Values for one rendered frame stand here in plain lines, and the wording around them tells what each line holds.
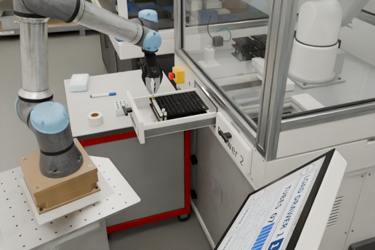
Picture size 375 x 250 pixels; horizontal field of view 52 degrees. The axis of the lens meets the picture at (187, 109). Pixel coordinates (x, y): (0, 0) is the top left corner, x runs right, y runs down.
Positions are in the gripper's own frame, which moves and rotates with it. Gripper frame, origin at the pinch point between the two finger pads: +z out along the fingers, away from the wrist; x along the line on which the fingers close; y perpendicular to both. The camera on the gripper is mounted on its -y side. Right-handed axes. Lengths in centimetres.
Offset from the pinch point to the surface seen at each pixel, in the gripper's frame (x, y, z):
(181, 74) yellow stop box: -21.1, 24.8, 5.6
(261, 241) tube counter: 3, -102, -17
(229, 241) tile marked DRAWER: 5, -91, -6
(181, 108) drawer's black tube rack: -10.0, -9.8, 4.9
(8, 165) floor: 85, 102, 95
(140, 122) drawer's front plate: 10.3, -19.0, 2.6
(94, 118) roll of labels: 26.1, 11.6, 15.0
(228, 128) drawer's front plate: -21.2, -33.9, 2.7
